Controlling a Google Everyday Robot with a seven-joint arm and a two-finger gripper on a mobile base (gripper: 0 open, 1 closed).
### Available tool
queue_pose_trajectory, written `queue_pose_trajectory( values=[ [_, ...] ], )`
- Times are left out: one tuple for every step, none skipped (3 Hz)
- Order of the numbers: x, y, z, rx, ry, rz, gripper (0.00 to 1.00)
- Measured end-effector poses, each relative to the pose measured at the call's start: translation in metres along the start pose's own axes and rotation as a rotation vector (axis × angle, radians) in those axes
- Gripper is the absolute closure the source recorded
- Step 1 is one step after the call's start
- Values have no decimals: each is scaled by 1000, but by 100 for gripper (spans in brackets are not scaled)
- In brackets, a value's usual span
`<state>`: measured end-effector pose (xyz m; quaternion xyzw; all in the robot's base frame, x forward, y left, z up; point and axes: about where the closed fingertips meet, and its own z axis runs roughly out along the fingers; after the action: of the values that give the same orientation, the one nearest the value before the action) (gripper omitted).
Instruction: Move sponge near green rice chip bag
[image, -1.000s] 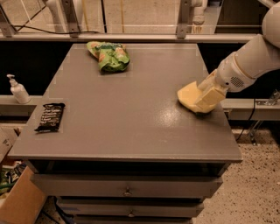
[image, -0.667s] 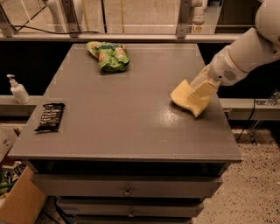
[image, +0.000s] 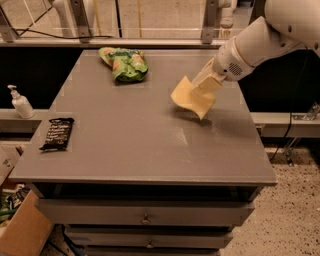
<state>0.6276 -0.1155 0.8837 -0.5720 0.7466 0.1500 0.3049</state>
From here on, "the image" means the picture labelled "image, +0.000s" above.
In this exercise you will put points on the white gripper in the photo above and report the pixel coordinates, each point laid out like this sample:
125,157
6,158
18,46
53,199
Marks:
229,62

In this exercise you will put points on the yellow sponge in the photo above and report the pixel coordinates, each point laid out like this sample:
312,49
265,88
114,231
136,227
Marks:
184,96

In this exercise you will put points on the green rice chip bag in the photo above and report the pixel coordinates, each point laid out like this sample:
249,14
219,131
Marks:
128,65

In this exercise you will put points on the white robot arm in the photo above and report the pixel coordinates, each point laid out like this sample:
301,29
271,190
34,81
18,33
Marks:
285,25

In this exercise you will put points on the grey drawer cabinet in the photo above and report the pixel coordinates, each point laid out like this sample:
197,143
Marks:
133,152

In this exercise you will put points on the top drawer knob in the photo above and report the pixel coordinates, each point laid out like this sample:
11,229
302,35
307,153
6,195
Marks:
145,220

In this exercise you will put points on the drawer knob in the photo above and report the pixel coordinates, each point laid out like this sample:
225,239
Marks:
145,220
150,245

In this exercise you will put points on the black snack bar wrapper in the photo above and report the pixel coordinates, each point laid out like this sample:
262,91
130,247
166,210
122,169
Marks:
58,134

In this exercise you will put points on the white pump bottle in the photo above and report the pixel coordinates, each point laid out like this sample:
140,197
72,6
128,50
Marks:
21,103

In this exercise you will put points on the cardboard box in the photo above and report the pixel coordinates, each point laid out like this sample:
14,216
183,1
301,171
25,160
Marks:
28,229

